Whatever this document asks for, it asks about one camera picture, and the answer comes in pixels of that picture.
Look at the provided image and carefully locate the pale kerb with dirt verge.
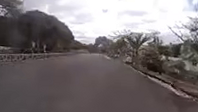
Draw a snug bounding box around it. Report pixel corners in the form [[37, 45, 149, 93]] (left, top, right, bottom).
[[100, 54, 198, 103]]

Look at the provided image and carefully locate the row of sparse trees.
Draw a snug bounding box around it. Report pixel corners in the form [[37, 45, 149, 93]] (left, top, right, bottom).
[[106, 7, 198, 80]]

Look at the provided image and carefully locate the low stone wall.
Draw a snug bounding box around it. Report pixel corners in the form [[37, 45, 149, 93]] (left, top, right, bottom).
[[0, 47, 80, 72]]

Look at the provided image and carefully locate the pale wall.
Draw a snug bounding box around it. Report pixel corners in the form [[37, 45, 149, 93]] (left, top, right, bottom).
[[162, 55, 198, 79]]

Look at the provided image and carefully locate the distant dark tree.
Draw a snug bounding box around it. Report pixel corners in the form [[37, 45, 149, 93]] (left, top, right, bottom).
[[93, 35, 113, 51]]

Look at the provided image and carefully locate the grey asphalt road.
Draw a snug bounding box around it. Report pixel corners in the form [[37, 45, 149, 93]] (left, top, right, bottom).
[[0, 46, 198, 112]]

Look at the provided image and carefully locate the dark clump of trees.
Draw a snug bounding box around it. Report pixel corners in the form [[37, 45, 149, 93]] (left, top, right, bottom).
[[0, 0, 92, 57]]

